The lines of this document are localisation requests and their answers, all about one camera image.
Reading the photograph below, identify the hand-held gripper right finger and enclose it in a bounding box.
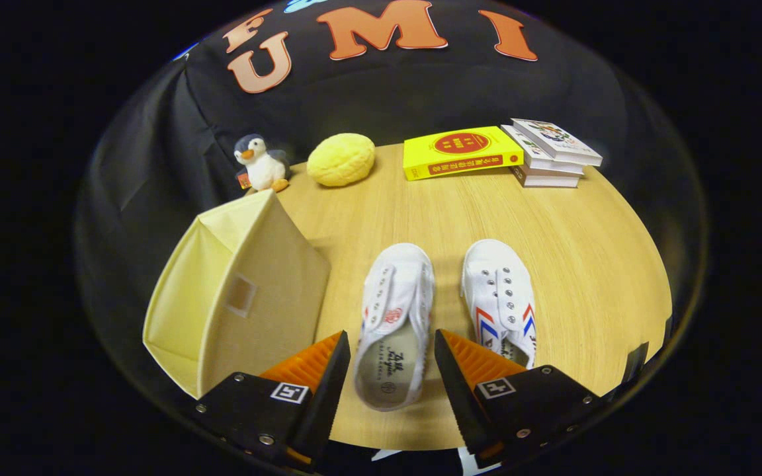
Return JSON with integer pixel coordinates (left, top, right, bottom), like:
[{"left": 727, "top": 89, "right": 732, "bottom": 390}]
[{"left": 434, "top": 329, "right": 610, "bottom": 467}]

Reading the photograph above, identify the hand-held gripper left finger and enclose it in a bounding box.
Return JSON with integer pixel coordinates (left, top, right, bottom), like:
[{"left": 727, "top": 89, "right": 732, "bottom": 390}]
[{"left": 192, "top": 331, "right": 352, "bottom": 471}]

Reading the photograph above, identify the white canvas shoe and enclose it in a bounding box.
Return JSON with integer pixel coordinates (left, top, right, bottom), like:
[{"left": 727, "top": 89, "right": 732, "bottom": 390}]
[
  {"left": 460, "top": 239, "right": 538, "bottom": 371},
  {"left": 353, "top": 243, "right": 436, "bottom": 413}
]

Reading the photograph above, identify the cream fabric storage box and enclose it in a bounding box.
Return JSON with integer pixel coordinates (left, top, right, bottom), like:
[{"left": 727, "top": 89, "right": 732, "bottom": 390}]
[{"left": 142, "top": 189, "right": 332, "bottom": 400}]

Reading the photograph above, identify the white paperback book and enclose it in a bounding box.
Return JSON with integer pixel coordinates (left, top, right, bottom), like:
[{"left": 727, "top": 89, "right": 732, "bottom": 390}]
[
  {"left": 510, "top": 164, "right": 580, "bottom": 189},
  {"left": 500, "top": 124, "right": 585, "bottom": 177}
]

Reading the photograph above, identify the yellow round plush cushion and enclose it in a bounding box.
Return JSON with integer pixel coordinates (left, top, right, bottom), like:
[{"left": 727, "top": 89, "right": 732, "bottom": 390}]
[{"left": 306, "top": 133, "right": 376, "bottom": 188}]

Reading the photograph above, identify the penguin plush toy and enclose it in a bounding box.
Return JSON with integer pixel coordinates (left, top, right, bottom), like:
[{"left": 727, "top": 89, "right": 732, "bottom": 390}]
[{"left": 233, "top": 134, "right": 291, "bottom": 194}]

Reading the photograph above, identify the thick yellow book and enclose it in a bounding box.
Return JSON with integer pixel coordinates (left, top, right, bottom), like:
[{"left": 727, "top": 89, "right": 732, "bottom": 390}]
[{"left": 402, "top": 126, "right": 525, "bottom": 182}]

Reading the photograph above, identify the white book illustrated cover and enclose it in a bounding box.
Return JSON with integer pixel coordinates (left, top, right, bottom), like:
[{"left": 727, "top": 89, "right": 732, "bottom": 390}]
[{"left": 511, "top": 118, "right": 603, "bottom": 167}]

